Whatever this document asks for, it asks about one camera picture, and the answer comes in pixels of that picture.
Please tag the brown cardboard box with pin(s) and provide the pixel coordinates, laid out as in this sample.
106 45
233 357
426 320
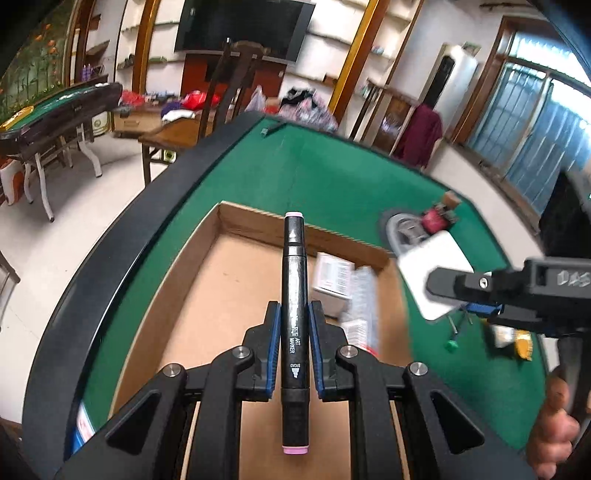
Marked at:
217 287

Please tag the clear plastic bag packet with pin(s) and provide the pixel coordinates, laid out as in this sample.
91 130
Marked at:
502 337

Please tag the black art marker pink caps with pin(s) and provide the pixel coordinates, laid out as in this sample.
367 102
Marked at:
294 337

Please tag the round mahjong table control panel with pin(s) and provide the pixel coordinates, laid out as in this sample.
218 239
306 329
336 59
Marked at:
401 231

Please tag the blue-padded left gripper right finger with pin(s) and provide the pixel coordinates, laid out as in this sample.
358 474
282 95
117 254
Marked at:
331 380

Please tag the maroon cloth on chair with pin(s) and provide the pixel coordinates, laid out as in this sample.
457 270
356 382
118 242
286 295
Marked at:
419 138

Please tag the pile of patterned clothes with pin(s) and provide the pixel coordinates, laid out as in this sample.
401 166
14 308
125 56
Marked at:
306 107

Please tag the wooden chair with carving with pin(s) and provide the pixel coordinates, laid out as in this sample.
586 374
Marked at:
385 115

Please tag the black television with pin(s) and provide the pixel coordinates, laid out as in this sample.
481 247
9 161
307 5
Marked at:
278 26

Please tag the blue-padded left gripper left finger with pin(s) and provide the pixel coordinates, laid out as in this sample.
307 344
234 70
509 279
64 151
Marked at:
263 340

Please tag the grey red-striped carton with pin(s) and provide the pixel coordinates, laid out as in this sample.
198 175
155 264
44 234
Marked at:
360 320

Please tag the small white flat box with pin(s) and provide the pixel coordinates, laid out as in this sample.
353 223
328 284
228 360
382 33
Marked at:
332 276

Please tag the white rectangular box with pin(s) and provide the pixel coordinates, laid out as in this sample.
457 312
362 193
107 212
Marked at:
434 294

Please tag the dark wooden chair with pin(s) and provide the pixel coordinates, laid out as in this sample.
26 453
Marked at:
233 74

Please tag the red plastic bag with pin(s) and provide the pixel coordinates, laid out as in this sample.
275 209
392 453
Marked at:
195 100

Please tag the yellow foil packet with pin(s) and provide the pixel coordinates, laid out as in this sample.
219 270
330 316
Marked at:
524 345

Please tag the black jar with red label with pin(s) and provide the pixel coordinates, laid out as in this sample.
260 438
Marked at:
438 218

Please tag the person's right hand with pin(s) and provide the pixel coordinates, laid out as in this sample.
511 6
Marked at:
550 440

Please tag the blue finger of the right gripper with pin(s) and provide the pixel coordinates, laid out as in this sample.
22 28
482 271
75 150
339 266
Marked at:
481 310

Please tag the dark pen teal cap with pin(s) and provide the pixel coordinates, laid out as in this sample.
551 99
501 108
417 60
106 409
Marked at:
457 321

